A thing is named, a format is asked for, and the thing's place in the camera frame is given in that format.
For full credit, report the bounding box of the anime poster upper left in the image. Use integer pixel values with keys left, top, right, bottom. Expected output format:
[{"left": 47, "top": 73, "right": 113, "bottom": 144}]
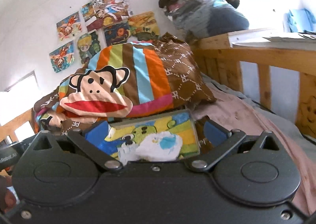
[{"left": 56, "top": 11, "right": 82, "bottom": 41}]

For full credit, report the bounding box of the dark swirl painting poster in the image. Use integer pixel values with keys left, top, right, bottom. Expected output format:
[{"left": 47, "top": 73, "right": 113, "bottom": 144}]
[{"left": 103, "top": 22, "right": 131, "bottom": 46}]

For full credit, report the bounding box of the bagged bedding bundle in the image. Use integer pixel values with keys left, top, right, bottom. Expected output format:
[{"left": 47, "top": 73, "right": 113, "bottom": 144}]
[{"left": 165, "top": 0, "right": 250, "bottom": 43}]

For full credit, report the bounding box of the brown PF patterned quilt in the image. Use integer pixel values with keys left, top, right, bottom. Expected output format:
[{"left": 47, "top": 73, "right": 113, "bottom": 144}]
[{"left": 60, "top": 116, "right": 108, "bottom": 135}]

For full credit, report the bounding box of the pink blanket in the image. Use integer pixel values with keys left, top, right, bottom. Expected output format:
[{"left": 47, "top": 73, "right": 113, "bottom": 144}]
[{"left": 193, "top": 80, "right": 315, "bottom": 214}]

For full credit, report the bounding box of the monkey face striped pillow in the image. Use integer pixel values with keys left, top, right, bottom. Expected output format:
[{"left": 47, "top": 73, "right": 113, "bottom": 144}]
[{"left": 34, "top": 34, "right": 216, "bottom": 128}]

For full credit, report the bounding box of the white cloth blue print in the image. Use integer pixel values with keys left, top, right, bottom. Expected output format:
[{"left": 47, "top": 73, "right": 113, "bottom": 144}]
[{"left": 136, "top": 131, "right": 183, "bottom": 162}]

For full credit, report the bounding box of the wooden bed frame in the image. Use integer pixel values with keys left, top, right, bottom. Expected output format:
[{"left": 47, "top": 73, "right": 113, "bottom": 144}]
[{"left": 1, "top": 37, "right": 315, "bottom": 138}]

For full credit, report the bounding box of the person left hand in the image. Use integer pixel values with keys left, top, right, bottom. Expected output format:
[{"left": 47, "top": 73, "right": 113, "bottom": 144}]
[{"left": 0, "top": 176, "right": 17, "bottom": 213}]

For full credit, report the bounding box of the anime poster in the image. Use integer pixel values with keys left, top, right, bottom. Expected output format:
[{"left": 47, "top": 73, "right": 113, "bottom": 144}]
[
  {"left": 49, "top": 41, "right": 74, "bottom": 73},
  {"left": 56, "top": 11, "right": 82, "bottom": 41}
]

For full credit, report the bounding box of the yellow landscape poster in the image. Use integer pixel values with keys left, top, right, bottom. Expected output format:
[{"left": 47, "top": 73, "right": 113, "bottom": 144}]
[{"left": 128, "top": 11, "right": 160, "bottom": 41}]

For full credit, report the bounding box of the blond character poster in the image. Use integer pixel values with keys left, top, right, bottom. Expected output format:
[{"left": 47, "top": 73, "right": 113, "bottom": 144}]
[{"left": 77, "top": 30, "right": 101, "bottom": 64}]

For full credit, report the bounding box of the anime poster lower left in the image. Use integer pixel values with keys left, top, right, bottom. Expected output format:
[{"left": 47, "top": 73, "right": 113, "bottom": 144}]
[{"left": 49, "top": 41, "right": 74, "bottom": 73}]

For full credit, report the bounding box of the white tissue pack blue print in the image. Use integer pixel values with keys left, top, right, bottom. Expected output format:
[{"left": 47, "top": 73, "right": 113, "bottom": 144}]
[{"left": 118, "top": 143, "right": 140, "bottom": 166}]

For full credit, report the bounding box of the grey tray with cartoon liner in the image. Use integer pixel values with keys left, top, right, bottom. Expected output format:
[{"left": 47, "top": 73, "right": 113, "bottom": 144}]
[{"left": 97, "top": 109, "right": 200, "bottom": 165}]

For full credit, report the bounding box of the comic collage poster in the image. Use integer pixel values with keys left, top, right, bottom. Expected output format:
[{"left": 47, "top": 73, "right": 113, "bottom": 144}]
[{"left": 81, "top": 0, "right": 133, "bottom": 32}]

